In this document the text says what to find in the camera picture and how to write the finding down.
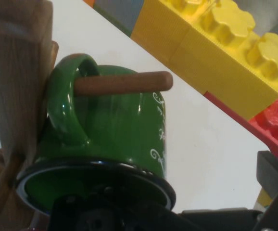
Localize low red toy brick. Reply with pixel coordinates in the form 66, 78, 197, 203
202, 90, 278, 160

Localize orange toy brick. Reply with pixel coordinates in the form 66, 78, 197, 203
82, 0, 99, 8

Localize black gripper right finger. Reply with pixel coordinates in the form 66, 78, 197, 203
249, 150, 278, 231

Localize green mug with white print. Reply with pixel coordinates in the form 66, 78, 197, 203
14, 53, 177, 218

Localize yellow toy brick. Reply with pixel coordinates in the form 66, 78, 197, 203
130, 0, 278, 121

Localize grey toy brick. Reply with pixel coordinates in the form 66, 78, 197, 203
92, 0, 146, 38

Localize brown wooden mug tree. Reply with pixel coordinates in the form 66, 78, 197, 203
0, 0, 174, 231

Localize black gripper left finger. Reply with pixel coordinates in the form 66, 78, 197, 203
49, 184, 186, 231

